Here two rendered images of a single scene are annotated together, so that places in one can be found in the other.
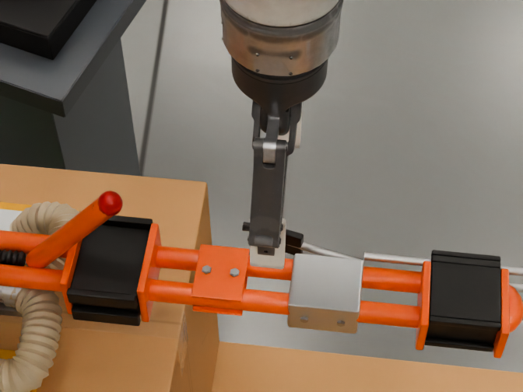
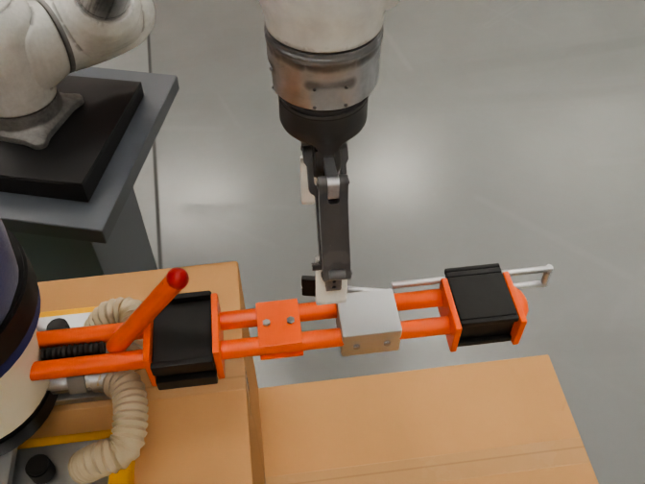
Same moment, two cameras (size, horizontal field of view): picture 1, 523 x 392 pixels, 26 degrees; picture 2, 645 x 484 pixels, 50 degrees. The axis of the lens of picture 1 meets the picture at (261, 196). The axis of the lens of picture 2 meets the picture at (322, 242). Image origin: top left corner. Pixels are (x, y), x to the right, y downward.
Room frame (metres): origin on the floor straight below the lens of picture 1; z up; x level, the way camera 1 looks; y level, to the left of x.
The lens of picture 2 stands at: (0.15, 0.10, 1.77)
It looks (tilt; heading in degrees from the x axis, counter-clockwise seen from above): 50 degrees down; 346
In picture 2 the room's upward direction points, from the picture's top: straight up
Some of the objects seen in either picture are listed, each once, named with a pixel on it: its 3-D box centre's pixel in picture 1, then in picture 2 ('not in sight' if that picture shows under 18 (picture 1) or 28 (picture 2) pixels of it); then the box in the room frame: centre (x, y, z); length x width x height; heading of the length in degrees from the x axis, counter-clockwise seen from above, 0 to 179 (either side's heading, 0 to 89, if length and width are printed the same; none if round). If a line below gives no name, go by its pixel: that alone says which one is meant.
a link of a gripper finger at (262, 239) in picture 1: (265, 243); (334, 278); (0.52, 0.00, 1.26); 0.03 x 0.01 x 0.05; 173
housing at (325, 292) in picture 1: (325, 293); (367, 322); (0.58, -0.06, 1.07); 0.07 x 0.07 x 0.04; 83
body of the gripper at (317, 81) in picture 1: (279, 79); (322, 125); (0.60, -0.01, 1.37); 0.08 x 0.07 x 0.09; 173
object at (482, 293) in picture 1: (461, 309); (479, 311); (0.56, -0.20, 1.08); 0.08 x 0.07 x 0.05; 83
